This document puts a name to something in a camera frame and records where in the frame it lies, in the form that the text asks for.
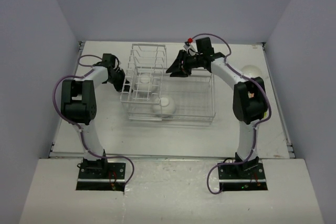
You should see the white wire dish rack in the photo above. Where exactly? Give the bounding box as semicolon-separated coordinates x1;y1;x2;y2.
120;44;216;125

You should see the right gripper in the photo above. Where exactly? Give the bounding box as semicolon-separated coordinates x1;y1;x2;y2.
167;50;204;78

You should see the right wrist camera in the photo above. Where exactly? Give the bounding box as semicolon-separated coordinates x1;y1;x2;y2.
183;38;195;51

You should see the white bowl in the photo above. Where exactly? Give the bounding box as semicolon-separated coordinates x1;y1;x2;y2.
135;73;159;95
241;65;263;78
152;95;176;118

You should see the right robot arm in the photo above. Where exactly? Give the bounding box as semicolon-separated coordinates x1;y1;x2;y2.
166;33;271;178

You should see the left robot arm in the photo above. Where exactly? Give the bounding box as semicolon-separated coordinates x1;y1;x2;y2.
53;54;126;182

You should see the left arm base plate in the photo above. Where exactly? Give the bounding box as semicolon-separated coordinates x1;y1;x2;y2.
76;162;126;192

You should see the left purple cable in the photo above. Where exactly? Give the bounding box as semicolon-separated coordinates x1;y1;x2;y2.
54;55;135;186

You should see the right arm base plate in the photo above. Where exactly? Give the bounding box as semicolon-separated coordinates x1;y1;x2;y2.
218;158;268;192

